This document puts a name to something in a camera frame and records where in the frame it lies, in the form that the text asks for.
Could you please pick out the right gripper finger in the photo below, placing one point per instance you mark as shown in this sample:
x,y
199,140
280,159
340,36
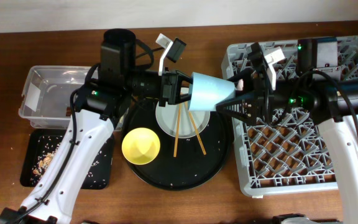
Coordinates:
x,y
245,75
241,107

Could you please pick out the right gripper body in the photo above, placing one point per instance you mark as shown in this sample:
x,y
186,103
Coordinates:
x,y
263,85

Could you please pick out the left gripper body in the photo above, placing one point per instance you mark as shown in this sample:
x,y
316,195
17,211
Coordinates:
x,y
168,86

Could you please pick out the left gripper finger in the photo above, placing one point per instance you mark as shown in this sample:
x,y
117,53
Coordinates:
x,y
181,98
182,77

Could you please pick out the blue cup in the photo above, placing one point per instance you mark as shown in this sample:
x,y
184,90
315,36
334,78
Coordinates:
x,y
207,91

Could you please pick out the grey plate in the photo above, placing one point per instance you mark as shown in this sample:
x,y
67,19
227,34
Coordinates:
x,y
173,118

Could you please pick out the yellow bowl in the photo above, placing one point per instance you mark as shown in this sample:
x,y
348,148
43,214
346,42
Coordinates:
x,y
140,146

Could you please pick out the food scraps pile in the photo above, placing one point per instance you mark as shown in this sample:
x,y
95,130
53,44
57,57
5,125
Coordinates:
x,y
47,145

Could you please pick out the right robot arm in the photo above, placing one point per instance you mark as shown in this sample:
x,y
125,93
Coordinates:
x,y
317,88

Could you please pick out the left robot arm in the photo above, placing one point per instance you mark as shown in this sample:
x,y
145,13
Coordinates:
x,y
96,108

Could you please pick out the grey dishwasher rack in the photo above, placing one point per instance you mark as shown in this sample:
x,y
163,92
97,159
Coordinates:
x,y
291,159

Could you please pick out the round black tray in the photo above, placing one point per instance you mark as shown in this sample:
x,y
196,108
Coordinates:
x,y
190,168

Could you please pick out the clear plastic bin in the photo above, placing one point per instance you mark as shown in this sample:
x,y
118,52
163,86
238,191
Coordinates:
x,y
46,95

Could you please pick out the black rectangular tray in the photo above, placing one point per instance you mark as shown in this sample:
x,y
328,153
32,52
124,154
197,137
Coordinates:
x,y
34,137

